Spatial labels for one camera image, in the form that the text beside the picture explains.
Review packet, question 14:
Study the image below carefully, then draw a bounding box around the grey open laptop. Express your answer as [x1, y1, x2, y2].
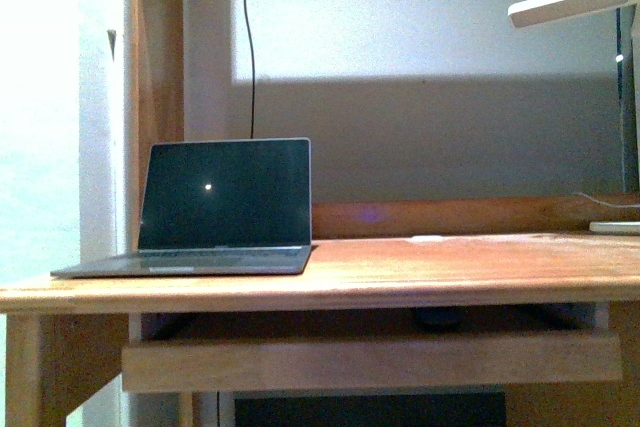
[52, 138, 312, 279]

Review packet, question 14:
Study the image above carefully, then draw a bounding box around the wooden desk with hutch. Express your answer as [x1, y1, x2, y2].
[1, 0, 639, 426]

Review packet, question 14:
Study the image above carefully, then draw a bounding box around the wooden pull-out keyboard tray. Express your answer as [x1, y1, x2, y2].
[122, 306, 622, 393]

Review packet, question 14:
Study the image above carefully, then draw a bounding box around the white desk lamp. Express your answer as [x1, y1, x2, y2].
[507, 0, 640, 236]

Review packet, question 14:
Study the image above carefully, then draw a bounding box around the black hanging cable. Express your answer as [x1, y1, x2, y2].
[242, 0, 258, 140]

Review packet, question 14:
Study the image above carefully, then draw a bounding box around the white lamp cable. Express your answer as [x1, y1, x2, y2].
[572, 190, 640, 210]

